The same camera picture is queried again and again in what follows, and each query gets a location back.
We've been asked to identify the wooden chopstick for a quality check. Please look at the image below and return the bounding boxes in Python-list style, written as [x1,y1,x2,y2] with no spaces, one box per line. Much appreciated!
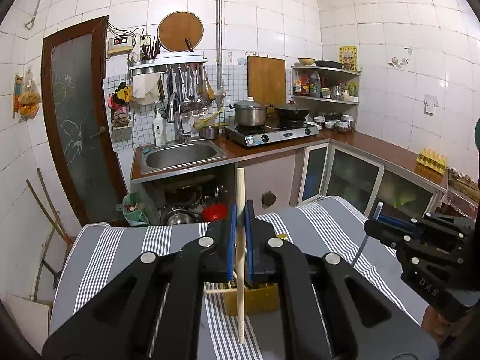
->
[351,202,384,267]
[236,167,246,345]
[204,288,237,294]

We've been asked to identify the yellow perforated utensil holder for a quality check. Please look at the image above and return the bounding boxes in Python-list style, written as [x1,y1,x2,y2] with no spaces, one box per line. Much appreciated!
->
[220,283,280,316]

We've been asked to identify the kitchen counter with cabinets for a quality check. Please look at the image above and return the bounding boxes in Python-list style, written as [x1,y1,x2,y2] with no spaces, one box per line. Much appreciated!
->
[130,131,459,219]

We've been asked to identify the steel kitchen sink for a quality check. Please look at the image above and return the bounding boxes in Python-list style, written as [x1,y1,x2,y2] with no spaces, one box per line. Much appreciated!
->
[142,140,226,174]

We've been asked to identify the person's right hand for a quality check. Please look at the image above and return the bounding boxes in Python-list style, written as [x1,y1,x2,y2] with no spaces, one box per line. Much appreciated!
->
[421,305,479,355]

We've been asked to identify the grey white striped tablecloth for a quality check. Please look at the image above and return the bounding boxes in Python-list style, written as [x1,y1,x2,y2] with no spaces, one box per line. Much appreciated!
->
[41,197,439,359]

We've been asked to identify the wooden chopstick in holder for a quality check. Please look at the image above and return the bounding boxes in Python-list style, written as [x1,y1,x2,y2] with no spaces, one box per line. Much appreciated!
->
[204,288,237,294]

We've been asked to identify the yellow egg carton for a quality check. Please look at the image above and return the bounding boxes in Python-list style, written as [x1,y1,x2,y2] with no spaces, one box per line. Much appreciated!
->
[416,148,448,175]

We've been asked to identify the red bowl under sink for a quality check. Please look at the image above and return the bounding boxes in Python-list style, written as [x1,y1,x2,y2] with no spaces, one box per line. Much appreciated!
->
[201,203,228,222]

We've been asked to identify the black wok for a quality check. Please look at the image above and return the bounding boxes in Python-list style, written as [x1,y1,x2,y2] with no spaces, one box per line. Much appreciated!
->
[273,104,310,123]

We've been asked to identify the steel gas stove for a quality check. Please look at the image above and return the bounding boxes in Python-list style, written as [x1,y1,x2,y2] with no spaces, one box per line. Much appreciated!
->
[224,123,320,148]

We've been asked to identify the white soap bottle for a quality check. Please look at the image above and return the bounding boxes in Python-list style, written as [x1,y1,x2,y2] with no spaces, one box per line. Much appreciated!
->
[152,110,168,146]

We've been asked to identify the steel cooking pot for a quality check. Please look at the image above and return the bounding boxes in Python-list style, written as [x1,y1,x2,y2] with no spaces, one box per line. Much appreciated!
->
[229,100,269,128]

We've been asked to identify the rectangular wooden cutting board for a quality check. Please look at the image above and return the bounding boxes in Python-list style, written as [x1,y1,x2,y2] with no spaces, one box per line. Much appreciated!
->
[247,55,286,106]

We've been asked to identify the steel faucet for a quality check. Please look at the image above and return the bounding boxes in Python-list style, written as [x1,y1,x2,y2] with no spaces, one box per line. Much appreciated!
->
[167,92,190,144]

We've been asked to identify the hanging utensil rack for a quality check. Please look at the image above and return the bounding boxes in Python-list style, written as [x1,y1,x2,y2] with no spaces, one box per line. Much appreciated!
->
[128,52,216,113]

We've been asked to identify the dark wooden glass door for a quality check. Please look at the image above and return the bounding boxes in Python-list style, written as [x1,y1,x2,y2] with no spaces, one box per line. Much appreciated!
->
[41,16,127,227]

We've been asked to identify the hanging snack bags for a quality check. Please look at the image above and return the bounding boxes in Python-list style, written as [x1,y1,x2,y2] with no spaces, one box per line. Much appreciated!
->
[12,67,41,120]

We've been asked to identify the round wooden board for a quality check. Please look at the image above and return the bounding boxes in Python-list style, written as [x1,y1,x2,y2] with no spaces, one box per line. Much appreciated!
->
[157,10,203,52]

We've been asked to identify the corner wall shelf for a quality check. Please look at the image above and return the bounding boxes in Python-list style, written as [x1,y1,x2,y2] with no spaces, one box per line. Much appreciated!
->
[286,63,360,118]

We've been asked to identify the yellow wall poster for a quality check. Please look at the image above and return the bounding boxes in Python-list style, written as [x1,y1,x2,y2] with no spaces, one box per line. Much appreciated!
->
[338,46,358,72]

